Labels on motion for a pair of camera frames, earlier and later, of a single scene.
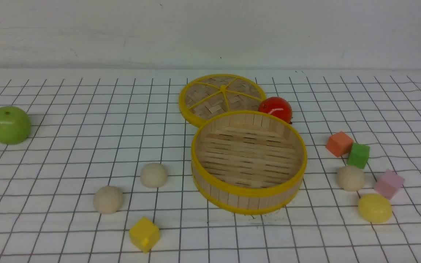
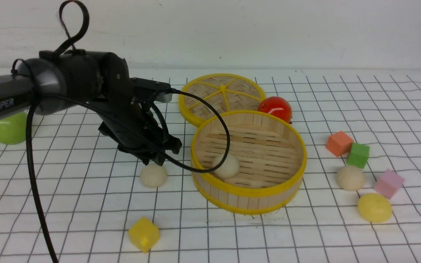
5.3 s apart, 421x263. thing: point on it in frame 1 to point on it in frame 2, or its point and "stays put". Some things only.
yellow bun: x=375 y=208 stays put
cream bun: x=153 y=175 stays put
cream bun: x=351 y=178 stays put
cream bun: x=108 y=199 to x=228 y=168
